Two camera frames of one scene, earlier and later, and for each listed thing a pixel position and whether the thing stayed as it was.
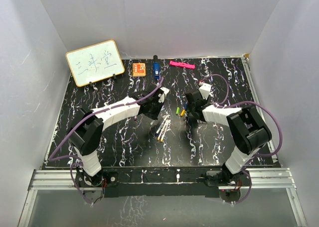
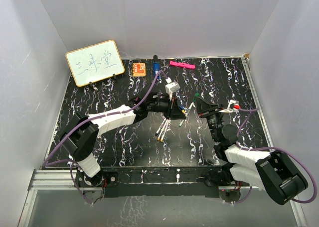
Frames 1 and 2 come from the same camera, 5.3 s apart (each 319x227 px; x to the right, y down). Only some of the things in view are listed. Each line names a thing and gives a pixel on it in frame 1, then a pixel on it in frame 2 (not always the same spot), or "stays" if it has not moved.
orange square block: x=138 y=69 stays
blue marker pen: x=156 y=67 stays
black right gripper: x=205 y=100 to x=203 y=107
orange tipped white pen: x=164 y=134 stays
